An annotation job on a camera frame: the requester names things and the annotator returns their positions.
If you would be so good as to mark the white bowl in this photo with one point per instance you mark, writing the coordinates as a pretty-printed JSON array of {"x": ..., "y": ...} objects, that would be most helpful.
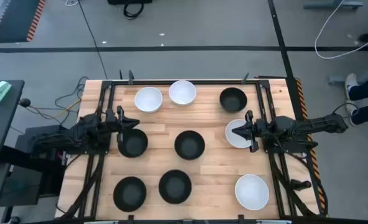
[
  {"x": 238, "y": 142},
  {"x": 148, "y": 99},
  {"x": 182, "y": 92},
  {"x": 251, "y": 192}
]

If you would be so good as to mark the silver bracket plate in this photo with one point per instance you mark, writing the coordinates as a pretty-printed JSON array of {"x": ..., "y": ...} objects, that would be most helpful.
[
  {"x": 101, "y": 222},
  {"x": 274, "y": 222}
]

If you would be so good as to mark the black rod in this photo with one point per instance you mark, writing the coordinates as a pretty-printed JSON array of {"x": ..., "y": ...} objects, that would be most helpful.
[{"x": 271, "y": 76}]

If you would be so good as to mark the black side table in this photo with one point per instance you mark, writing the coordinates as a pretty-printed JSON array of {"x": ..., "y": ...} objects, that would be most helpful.
[{"x": 0, "y": 130}]

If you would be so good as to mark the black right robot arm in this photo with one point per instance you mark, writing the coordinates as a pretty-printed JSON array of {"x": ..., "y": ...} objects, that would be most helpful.
[{"x": 320, "y": 123}]

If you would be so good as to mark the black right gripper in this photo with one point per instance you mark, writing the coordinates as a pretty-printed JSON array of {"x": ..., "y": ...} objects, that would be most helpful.
[{"x": 258, "y": 129}]

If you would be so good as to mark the black equipment box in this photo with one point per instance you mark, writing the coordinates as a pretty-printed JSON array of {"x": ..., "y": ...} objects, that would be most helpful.
[{"x": 50, "y": 183}]

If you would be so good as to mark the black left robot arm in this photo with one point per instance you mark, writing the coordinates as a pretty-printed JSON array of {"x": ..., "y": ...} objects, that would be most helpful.
[{"x": 87, "y": 124}]

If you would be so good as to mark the black floor device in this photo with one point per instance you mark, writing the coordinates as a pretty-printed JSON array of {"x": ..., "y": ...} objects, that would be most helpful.
[{"x": 129, "y": 2}]

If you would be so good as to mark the black round plug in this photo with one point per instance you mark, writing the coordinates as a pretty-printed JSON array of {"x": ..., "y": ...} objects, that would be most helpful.
[{"x": 25, "y": 102}]

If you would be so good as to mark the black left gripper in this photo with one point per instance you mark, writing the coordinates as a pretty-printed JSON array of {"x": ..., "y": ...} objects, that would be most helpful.
[{"x": 120, "y": 137}]

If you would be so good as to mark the black bowl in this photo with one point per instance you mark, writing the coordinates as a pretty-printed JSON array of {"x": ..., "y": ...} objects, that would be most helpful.
[
  {"x": 175, "y": 186},
  {"x": 233, "y": 99},
  {"x": 134, "y": 144},
  {"x": 129, "y": 194},
  {"x": 189, "y": 145}
]

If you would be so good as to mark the grey desk foot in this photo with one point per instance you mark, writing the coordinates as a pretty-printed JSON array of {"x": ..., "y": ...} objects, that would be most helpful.
[
  {"x": 327, "y": 5},
  {"x": 337, "y": 80}
]

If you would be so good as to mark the black floor mat orange-edged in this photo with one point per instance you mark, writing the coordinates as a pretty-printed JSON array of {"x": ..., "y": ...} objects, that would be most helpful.
[{"x": 16, "y": 18}]

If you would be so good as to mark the orange black hazard strip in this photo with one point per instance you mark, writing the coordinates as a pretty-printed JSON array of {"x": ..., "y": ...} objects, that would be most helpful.
[{"x": 314, "y": 168}]

